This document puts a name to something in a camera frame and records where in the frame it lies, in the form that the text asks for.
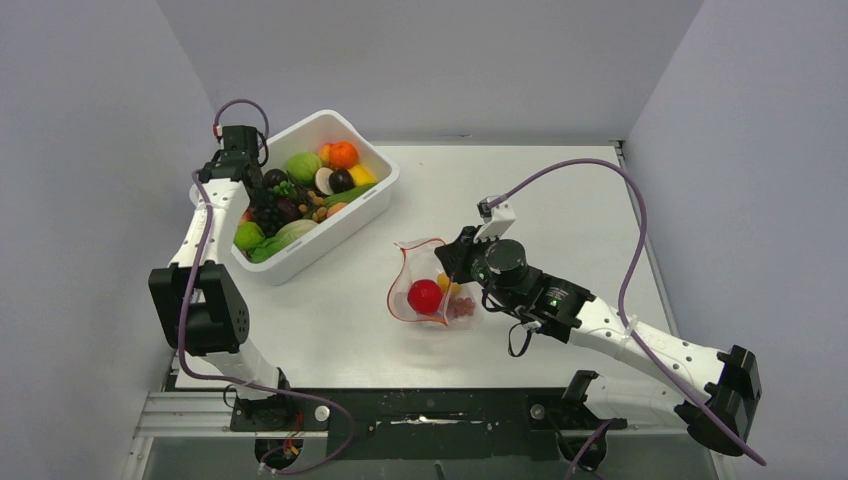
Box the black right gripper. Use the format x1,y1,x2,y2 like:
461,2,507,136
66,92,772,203
437,225,520,312

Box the yellow orange fruit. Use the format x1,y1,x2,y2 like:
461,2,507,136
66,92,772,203
436,273,462,296

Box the clear zip top bag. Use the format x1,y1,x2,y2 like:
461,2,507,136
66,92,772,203
386,238,483,330

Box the red grape bunch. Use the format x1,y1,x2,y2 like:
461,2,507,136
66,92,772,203
447,297,476,319

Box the red apple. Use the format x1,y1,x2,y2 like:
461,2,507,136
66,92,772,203
406,279,443,315

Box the tan longan fruit bunch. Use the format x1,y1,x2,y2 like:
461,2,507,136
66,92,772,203
299,189,328,223

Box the dark grape bunch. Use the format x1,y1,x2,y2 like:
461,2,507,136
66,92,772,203
253,181,303,237

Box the lime green fruit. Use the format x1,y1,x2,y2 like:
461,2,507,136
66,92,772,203
233,221,266,252

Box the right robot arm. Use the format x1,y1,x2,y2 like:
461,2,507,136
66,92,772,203
435,227,762,462

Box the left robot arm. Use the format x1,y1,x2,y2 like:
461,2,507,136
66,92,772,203
148,125,287,402

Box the white plastic food bin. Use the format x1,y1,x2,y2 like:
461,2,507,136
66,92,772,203
189,109,401,287

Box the green cucumber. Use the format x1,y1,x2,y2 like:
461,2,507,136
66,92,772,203
324,183,376,208

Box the yellow lemon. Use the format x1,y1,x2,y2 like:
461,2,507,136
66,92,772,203
347,164,378,187

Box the peach fruit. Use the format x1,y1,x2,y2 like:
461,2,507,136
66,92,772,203
327,202,347,218

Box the dark purple plum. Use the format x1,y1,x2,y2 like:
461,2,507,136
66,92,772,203
328,169,356,194

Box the orange tangerine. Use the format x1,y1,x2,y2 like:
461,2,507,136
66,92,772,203
328,142,359,170

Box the white mushroom slice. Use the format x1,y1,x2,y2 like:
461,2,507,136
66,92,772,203
314,167,334,196

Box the black mounting plate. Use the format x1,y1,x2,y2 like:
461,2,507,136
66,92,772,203
230,388,602,461

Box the green cabbage ball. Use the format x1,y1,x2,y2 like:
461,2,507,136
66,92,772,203
286,152,323,186

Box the dark purple mangosteen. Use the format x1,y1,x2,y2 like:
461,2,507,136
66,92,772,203
263,169,288,189

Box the green lettuce leaf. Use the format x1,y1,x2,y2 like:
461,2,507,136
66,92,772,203
248,219,319,263

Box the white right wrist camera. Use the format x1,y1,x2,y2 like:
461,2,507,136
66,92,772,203
474,195,516,243

